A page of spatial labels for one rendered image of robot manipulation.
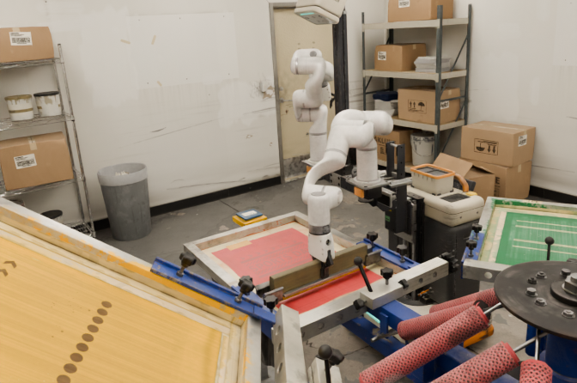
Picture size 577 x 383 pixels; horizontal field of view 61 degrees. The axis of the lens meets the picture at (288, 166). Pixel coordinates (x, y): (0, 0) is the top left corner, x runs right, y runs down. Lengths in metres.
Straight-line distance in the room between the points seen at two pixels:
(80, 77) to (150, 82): 0.66
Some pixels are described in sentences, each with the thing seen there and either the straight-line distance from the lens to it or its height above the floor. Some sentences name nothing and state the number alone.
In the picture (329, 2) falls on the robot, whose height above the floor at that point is 1.94.
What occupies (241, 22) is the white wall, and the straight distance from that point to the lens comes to 5.58.
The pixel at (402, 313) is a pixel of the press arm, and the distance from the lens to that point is 1.49.
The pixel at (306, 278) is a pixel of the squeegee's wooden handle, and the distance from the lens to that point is 1.71.
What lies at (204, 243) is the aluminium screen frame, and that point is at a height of 0.98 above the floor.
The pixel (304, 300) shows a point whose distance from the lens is 1.71.
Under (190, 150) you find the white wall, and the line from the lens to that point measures 5.41.
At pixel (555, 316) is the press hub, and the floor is 1.31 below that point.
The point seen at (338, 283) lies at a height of 0.95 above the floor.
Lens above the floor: 1.84
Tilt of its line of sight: 16 degrees down
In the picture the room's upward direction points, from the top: 4 degrees counter-clockwise
